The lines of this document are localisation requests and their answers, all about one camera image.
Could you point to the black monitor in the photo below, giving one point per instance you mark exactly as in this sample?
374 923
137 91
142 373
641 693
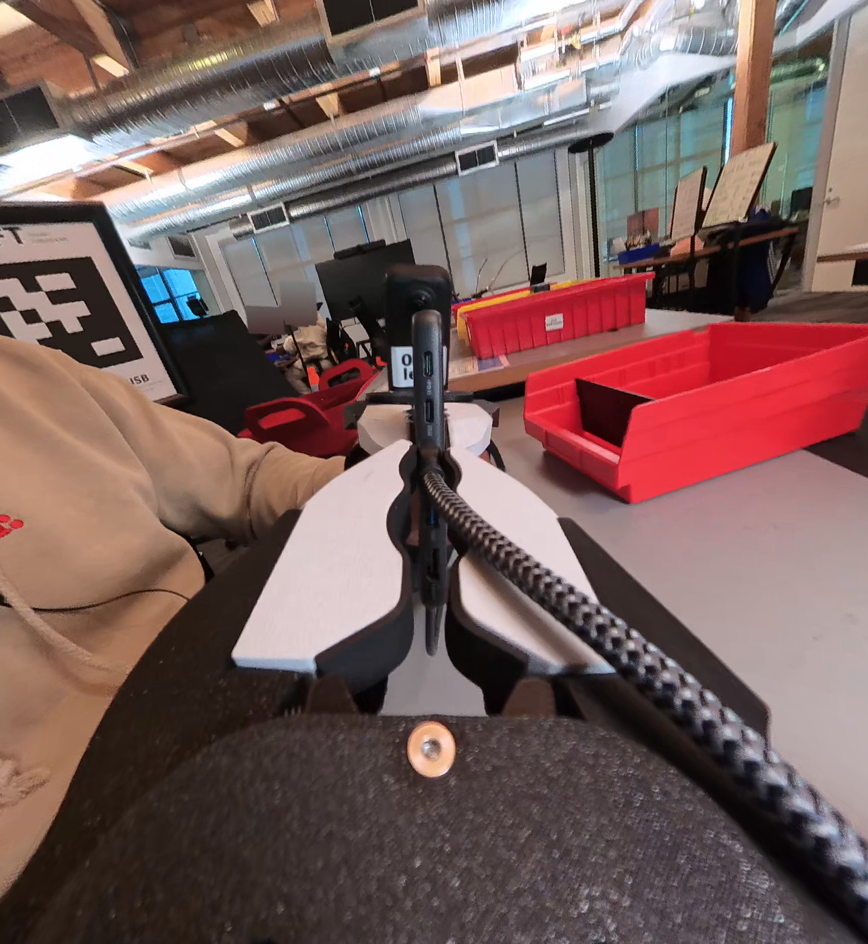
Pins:
360 280

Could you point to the slim black usb hub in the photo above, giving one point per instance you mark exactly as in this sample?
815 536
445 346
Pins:
430 413

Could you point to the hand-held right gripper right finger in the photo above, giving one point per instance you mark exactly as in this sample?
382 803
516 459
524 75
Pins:
526 535

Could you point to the wooden support column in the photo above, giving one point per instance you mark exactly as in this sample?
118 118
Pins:
752 74

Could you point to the framed marker sign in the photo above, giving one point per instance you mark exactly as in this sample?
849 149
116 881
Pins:
50 295

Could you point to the long red storage bin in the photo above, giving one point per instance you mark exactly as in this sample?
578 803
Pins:
589 317

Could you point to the red plastic bin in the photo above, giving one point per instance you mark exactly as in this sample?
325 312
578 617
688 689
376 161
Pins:
736 428

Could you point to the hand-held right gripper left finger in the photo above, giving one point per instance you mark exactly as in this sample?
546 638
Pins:
330 575

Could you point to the yellow storage bin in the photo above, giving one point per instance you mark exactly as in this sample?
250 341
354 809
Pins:
460 317

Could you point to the person in beige hoodie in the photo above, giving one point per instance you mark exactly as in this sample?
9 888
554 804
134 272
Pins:
50 516

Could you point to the red tote bag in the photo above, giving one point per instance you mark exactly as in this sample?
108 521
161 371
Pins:
360 376
286 431

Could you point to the person's left forearm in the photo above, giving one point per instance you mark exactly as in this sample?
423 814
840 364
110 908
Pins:
257 479

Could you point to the background document board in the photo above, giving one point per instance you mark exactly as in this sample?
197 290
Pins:
740 184
688 203

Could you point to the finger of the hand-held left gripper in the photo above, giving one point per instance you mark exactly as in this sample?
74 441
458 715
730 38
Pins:
386 433
470 436

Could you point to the black bin divider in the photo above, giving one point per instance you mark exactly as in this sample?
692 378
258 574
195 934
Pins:
611 413

